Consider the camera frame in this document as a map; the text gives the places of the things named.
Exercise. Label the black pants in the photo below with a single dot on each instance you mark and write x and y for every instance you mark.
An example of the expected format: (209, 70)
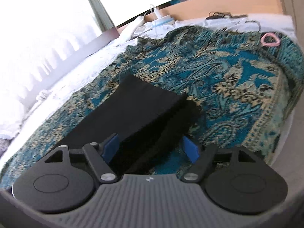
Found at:
(149, 121)

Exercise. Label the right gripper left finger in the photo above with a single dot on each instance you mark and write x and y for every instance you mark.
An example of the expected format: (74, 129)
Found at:
(96, 155)

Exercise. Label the white sheer curtain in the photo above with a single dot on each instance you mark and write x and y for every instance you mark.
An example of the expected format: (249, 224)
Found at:
(37, 37)

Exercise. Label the green curtain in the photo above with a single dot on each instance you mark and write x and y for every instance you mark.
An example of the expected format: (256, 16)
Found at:
(102, 17)

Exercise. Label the white charger with cable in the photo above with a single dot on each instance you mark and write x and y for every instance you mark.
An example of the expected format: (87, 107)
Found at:
(159, 20)

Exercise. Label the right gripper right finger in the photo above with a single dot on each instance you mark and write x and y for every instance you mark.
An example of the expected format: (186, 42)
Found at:
(205, 159)

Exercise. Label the teal paisley bedspread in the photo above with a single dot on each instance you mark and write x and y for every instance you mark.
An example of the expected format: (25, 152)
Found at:
(246, 91)

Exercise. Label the wooden bed frame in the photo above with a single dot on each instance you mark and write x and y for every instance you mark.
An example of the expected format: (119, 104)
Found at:
(192, 9)

